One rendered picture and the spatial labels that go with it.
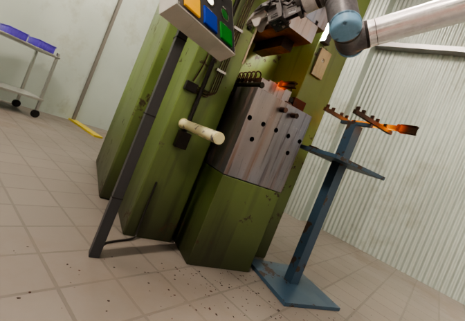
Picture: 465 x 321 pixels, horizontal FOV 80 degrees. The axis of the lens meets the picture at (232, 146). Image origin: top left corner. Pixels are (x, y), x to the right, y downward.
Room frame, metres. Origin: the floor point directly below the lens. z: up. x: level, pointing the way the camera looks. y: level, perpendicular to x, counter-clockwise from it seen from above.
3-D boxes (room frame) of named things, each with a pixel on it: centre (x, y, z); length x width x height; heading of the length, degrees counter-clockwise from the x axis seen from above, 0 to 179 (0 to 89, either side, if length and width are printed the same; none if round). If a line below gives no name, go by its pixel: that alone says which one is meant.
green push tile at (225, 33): (1.10, 0.19, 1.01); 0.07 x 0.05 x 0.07; 144
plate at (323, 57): (1.71, -0.31, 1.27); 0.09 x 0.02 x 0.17; 119
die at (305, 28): (1.62, 0.01, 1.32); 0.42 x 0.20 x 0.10; 29
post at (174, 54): (1.10, 0.35, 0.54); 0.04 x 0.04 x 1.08; 29
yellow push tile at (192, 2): (0.94, 0.31, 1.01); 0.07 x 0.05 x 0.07; 144
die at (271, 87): (1.62, 0.01, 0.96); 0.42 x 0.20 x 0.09; 29
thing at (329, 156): (1.57, -0.59, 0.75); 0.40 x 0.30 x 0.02; 117
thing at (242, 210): (1.66, -0.04, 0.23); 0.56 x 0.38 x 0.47; 29
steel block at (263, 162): (1.66, -0.04, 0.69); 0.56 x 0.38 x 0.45; 29
